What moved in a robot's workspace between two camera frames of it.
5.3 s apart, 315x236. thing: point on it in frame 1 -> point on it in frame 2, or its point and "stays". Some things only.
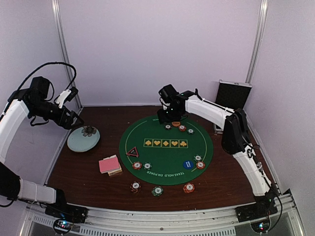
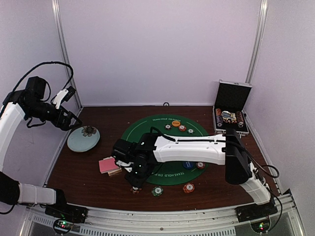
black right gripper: x=162 y=118 -> x=139 y=182
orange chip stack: x=188 y=188 stays
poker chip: x=135 y=187 stays
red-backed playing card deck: x=109 y=164 stays
